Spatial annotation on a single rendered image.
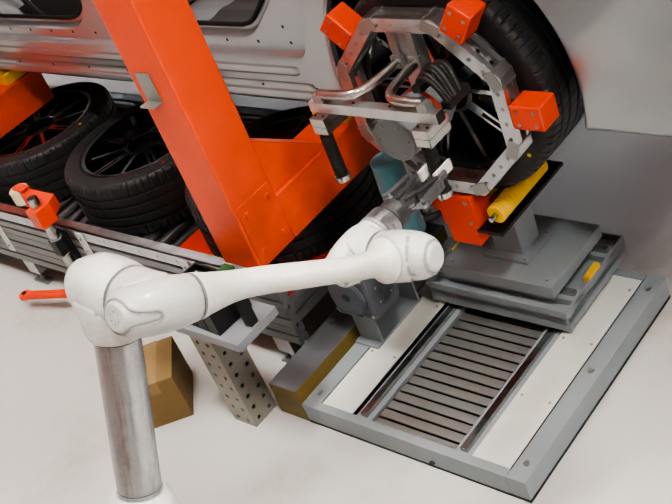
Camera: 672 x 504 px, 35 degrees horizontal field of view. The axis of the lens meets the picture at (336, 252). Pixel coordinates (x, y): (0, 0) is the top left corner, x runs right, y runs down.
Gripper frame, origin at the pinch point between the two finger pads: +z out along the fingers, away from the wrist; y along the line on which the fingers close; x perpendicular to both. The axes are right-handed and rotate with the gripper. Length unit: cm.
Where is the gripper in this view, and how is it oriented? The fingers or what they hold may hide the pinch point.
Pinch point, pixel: (435, 169)
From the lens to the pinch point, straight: 265.0
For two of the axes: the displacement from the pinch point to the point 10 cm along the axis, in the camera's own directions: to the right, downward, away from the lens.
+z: 6.0, -6.2, 5.1
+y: 7.3, 1.6, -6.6
